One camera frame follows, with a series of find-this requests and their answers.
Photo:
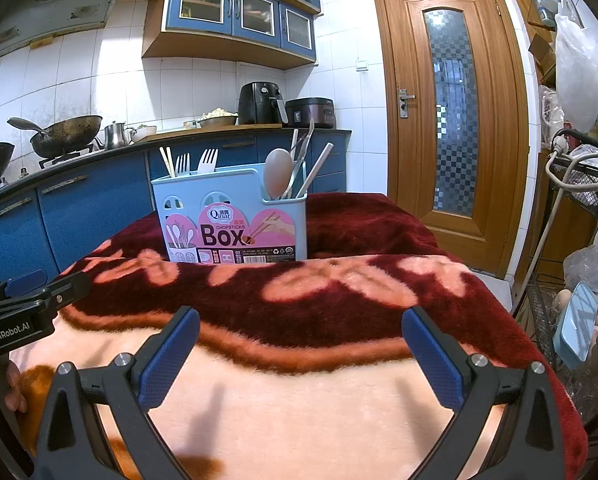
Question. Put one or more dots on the light blue utensil holder box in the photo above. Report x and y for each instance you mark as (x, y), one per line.
(229, 185)

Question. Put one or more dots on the white plastic fork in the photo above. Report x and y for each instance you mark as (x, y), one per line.
(208, 160)

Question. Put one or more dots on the red and pink floral blanket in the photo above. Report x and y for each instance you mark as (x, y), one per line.
(304, 410)

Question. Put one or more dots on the wooden cutting board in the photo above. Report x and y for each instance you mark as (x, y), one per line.
(179, 130)

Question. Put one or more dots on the metal table knife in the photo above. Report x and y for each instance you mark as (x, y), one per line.
(309, 137)

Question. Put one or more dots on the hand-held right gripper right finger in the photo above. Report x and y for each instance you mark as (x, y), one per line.
(431, 355)

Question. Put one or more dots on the cardboard box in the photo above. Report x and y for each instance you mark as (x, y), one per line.
(541, 52)

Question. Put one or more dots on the bowl of chopped food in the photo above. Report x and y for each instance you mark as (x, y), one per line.
(218, 119)

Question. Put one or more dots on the gas stove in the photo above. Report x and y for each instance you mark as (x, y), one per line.
(69, 157)

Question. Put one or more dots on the wooden chopstick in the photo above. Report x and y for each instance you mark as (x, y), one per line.
(170, 160)
(163, 162)

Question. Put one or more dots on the white bowl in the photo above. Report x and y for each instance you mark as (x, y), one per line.
(144, 132)

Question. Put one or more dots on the light blue plastic tray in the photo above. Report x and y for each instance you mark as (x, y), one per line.
(574, 325)

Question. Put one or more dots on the dark rice cooker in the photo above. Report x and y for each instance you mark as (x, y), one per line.
(310, 112)

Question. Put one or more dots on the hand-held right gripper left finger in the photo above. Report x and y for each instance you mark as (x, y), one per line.
(169, 355)

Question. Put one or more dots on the metal kettle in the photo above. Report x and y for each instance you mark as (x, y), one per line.
(115, 136)

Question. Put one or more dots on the dark kitchen countertop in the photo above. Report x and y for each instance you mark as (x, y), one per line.
(79, 162)

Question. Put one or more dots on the person's left hand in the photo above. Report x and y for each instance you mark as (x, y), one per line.
(16, 385)

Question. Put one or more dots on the black air fryer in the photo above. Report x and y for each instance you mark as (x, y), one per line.
(256, 102)

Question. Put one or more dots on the white light switch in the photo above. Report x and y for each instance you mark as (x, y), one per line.
(361, 65)

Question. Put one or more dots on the blue wall cabinet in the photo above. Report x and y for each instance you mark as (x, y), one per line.
(229, 10)

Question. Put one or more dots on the wooden shelf alcove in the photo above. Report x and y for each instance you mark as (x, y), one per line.
(569, 220)

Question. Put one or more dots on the clear plastic bag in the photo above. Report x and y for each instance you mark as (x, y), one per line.
(591, 265)

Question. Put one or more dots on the metal fork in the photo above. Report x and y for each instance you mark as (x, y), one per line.
(182, 166)

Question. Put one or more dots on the metal spoon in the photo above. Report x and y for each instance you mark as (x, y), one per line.
(296, 180)

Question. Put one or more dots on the metal ladle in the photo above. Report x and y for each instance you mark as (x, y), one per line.
(24, 124)

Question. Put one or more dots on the blue base cabinets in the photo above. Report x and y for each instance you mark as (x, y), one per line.
(94, 215)

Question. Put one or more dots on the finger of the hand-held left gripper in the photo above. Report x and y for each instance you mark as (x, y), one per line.
(26, 282)
(66, 292)

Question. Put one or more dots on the wooden door with glass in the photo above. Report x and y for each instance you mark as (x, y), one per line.
(394, 160)

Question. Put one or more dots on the white plastic bag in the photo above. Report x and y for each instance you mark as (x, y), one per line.
(579, 70)

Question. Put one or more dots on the dark plastic spoon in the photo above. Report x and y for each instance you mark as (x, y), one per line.
(278, 172)

